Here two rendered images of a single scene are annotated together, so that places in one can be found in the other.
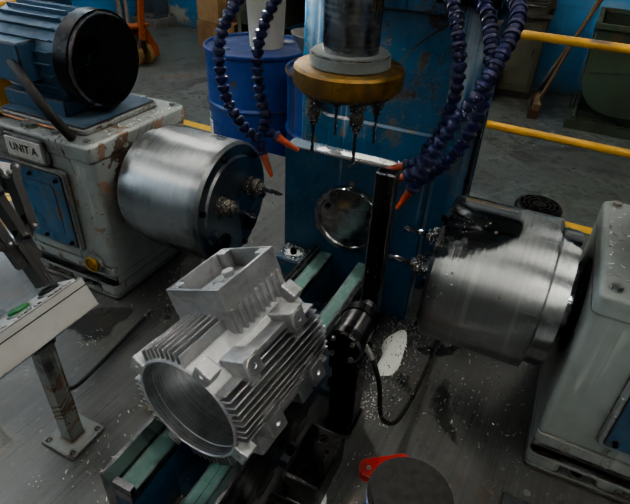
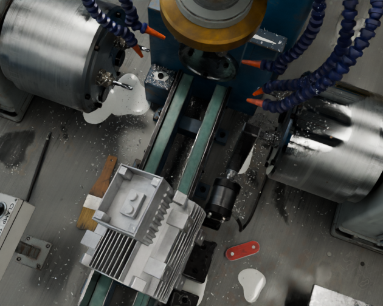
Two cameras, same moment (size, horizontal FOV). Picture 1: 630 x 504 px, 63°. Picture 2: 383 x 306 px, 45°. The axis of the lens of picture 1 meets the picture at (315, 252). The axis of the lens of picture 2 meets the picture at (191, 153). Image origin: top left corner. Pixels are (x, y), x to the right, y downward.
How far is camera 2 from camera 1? 58 cm
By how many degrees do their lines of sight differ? 38
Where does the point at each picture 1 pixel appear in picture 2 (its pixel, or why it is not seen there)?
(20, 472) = (10, 283)
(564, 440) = (357, 232)
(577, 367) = (371, 217)
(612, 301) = not seen: outside the picture
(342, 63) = (210, 22)
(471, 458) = (296, 234)
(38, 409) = not seen: hidden behind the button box
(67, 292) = (14, 214)
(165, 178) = (47, 70)
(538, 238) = (362, 142)
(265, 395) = (172, 274)
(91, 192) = not seen: outside the picture
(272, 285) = (166, 200)
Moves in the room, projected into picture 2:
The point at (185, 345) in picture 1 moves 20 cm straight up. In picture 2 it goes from (119, 268) to (106, 258)
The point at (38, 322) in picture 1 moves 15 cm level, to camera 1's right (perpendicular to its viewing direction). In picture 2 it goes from (5, 243) to (84, 237)
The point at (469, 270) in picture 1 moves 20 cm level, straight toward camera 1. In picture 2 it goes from (307, 164) to (287, 264)
